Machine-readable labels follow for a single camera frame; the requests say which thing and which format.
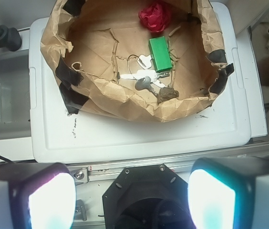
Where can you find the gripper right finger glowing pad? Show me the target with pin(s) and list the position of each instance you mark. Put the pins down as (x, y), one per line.
(229, 192)

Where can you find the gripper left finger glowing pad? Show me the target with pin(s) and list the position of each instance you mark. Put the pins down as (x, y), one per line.
(36, 196)

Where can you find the green block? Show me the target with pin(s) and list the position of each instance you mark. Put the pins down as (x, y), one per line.
(160, 54)

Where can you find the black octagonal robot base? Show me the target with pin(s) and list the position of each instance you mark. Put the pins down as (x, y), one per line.
(150, 197)

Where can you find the clear plastic bin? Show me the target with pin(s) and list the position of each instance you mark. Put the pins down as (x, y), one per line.
(14, 95)

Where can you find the brown rock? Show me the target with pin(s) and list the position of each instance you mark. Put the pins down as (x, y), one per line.
(167, 93)

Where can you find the bunch of silver keys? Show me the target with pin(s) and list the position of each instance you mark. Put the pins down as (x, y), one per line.
(146, 70)

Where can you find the brown paper bag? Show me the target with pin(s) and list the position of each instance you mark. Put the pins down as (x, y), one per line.
(86, 44)

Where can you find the red crumpled paper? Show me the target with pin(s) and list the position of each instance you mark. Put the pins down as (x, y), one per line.
(156, 17)

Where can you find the metal corner bracket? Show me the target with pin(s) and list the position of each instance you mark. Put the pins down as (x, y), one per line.
(80, 211)

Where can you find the aluminium extrusion rail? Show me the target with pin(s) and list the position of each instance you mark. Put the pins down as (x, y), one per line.
(181, 163)

